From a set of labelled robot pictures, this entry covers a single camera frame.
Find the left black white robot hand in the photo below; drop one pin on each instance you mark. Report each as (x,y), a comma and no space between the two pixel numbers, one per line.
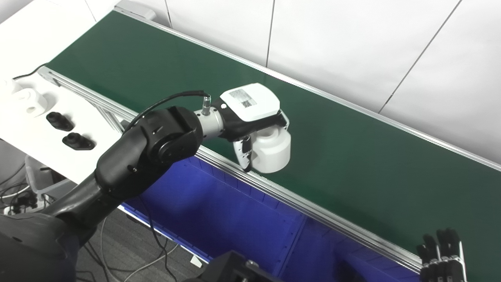
(250,103)

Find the grey conveyor end cap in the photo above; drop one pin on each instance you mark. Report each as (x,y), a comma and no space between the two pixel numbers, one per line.
(135,8)

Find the aluminium conveyor support leg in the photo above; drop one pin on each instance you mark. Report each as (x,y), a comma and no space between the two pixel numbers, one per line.
(109,117)

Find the blue plastic bin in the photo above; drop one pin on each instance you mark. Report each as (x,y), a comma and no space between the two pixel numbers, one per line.
(332,258)
(211,207)

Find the white cylindrical plastic part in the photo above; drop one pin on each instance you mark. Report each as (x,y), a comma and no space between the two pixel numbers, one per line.
(274,150)
(8,90)
(32,102)

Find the black plastic part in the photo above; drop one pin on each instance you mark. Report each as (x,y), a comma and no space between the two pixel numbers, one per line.
(59,121)
(78,141)

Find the green conveyor belt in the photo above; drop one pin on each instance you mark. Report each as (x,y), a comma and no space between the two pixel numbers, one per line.
(352,149)
(297,203)

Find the black robot waist block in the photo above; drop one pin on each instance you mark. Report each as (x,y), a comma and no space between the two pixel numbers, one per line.
(231,270)

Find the translucent white storage box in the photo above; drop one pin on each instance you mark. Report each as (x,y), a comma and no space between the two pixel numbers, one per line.
(43,176)

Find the black robot torso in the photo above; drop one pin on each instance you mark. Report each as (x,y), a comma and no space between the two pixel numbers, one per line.
(31,246)

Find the white power strip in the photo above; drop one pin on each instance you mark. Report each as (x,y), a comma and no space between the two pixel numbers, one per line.
(19,203)

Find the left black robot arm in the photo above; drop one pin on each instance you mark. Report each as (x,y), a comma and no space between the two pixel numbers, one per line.
(148,149)

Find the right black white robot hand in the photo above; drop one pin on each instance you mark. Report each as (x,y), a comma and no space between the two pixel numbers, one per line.
(442,258)

